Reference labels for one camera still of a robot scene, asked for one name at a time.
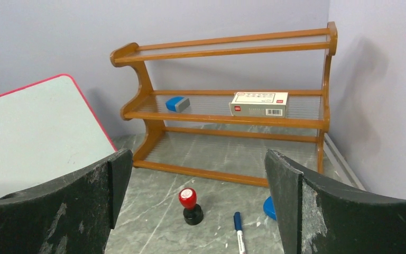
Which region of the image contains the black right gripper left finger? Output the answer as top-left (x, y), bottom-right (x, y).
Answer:
top-left (0, 149), bottom-right (133, 253)

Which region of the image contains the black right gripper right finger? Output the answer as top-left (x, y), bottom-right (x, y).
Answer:
top-left (264, 150), bottom-right (406, 253)

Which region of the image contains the white blue whiteboard marker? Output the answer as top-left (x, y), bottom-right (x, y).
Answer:
top-left (233, 212), bottom-right (246, 254)

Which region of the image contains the pink-framed whiteboard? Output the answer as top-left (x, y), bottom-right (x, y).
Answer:
top-left (0, 74), bottom-right (116, 198)

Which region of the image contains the blue square block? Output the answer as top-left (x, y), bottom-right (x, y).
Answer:
top-left (263, 196), bottom-right (277, 221)

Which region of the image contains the wooden shelf rack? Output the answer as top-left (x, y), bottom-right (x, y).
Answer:
top-left (110, 21), bottom-right (338, 187)

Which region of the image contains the white cardboard box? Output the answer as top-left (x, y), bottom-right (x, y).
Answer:
top-left (228, 92), bottom-right (289, 118)

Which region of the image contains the blue grey board eraser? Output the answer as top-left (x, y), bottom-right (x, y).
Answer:
top-left (165, 96), bottom-right (190, 113)

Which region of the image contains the aluminium rail at wall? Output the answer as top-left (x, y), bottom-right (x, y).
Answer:
top-left (324, 134), bottom-right (366, 191)

